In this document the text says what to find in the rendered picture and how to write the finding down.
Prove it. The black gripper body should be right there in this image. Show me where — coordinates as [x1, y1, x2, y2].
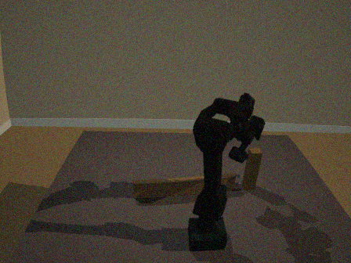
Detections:
[229, 115, 265, 163]

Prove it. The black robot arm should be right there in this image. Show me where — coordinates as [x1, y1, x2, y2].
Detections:
[192, 92, 255, 234]

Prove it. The brown wooden post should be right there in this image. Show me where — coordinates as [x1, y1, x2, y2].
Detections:
[242, 147, 262, 190]

